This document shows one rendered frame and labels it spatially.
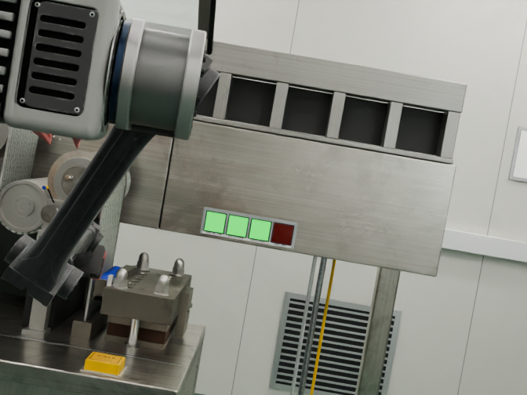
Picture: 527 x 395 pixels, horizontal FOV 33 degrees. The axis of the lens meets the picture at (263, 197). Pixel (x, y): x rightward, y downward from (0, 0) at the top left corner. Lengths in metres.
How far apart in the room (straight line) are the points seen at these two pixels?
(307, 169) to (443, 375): 2.71
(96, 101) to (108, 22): 0.08
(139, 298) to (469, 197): 3.00
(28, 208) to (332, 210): 0.78
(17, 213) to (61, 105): 1.20
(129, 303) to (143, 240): 2.72
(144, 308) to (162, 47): 1.16
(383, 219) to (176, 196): 0.55
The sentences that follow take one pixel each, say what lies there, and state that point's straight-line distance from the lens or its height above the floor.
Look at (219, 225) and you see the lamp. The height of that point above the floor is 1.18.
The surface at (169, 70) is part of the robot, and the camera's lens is 0.93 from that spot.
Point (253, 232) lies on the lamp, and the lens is 2.35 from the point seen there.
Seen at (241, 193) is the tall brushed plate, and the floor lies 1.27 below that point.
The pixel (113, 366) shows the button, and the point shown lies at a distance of 1.83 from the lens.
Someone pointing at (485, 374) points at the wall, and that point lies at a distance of 4.94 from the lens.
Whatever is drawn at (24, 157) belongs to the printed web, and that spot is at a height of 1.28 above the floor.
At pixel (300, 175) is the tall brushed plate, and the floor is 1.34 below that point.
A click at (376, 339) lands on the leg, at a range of 2.57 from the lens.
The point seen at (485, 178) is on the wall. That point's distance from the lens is 4.80.
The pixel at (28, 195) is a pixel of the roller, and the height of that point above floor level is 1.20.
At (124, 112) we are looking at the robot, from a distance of 0.94.
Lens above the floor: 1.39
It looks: 3 degrees down
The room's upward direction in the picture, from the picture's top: 10 degrees clockwise
